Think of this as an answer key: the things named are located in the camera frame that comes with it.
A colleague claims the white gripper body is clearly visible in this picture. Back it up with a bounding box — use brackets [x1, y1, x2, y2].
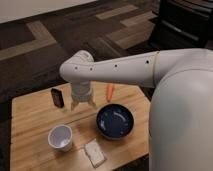
[71, 81, 93, 102]

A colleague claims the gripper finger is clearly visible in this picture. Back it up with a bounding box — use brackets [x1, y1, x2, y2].
[71, 101, 79, 111]
[88, 100, 97, 108]

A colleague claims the dark blue ceramic bowl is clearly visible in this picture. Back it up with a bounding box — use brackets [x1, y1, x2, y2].
[96, 104, 134, 140]

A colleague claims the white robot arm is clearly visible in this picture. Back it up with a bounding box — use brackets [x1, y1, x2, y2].
[59, 48, 213, 171]

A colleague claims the orange carrot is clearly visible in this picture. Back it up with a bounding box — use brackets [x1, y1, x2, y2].
[106, 84, 115, 102]

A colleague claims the white cup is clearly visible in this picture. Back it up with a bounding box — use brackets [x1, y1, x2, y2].
[48, 124, 73, 152]

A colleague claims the white sponge block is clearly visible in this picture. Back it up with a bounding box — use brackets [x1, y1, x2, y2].
[84, 139, 106, 168]

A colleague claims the black cabinet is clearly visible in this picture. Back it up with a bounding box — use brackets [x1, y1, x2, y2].
[148, 0, 213, 50]

